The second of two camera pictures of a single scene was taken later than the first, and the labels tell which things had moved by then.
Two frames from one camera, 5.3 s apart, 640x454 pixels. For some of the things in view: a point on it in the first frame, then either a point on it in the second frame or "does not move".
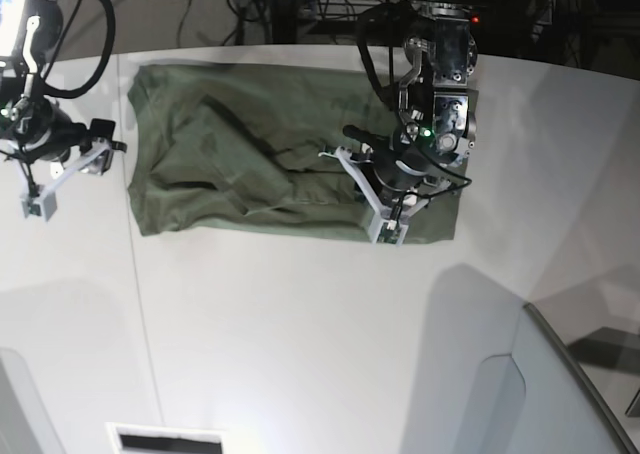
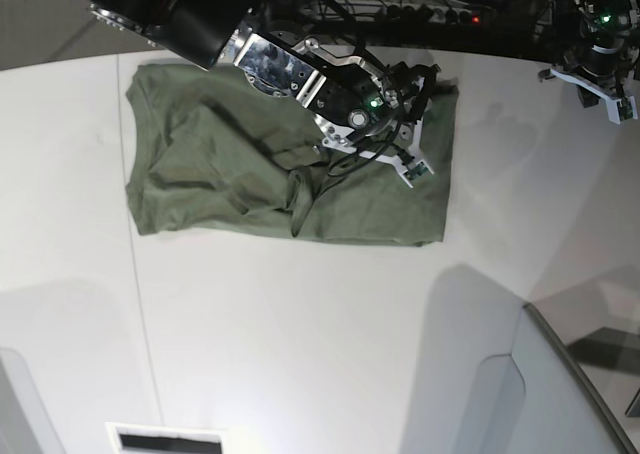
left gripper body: x=55 y=135 to x=374 y=105
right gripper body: x=396 y=168 to x=604 y=69
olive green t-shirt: x=237 y=148 does not move
